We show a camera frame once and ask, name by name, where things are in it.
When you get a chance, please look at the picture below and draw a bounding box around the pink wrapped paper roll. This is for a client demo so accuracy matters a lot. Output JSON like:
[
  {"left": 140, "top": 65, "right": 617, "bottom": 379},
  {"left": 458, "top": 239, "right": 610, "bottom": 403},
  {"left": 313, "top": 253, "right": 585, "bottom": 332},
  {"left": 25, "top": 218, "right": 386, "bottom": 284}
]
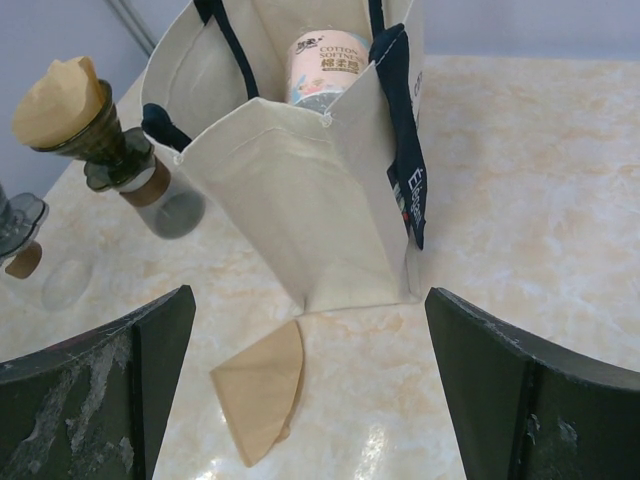
[{"left": 286, "top": 30, "right": 370, "bottom": 113}]

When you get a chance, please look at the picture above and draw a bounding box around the grey glass server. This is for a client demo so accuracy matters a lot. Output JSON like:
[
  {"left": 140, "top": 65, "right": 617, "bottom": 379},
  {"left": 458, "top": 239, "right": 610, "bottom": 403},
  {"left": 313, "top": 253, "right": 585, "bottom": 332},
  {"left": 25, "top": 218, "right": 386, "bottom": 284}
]
[{"left": 116, "top": 155, "right": 206, "bottom": 240}]

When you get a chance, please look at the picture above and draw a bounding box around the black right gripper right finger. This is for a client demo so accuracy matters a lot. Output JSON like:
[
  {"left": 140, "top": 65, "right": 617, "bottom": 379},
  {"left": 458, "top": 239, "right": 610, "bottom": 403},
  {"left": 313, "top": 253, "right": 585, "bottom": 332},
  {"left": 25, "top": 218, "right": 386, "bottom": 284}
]
[{"left": 425, "top": 288, "right": 639, "bottom": 479}]

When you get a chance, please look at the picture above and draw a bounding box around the olive green coffee dripper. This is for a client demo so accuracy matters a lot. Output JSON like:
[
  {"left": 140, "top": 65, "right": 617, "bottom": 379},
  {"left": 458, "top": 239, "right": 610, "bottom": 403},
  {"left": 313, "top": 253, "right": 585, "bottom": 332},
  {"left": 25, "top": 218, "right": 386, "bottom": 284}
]
[{"left": 32, "top": 79, "right": 156, "bottom": 192}]

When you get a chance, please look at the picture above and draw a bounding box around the cream floral canvas tote bag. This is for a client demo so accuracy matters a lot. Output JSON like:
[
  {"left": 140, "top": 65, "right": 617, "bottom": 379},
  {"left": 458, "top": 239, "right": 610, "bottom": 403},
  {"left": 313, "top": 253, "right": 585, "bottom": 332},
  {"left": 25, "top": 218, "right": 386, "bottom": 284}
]
[{"left": 140, "top": 1, "right": 428, "bottom": 312}]

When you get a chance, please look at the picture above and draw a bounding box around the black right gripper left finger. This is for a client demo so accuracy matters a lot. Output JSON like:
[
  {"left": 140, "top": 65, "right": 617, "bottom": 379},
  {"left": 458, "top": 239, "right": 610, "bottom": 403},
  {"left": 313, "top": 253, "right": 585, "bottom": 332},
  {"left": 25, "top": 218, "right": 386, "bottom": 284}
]
[{"left": 1, "top": 285, "right": 195, "bottom": 479}]

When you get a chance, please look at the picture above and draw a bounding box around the clear glass carafe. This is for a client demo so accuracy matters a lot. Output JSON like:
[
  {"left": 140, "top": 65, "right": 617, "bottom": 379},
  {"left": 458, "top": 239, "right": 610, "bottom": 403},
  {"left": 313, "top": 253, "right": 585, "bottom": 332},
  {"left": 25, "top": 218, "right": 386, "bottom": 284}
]
[{"left": 1, "top": 241, "right": 94, "bottom": 312}]

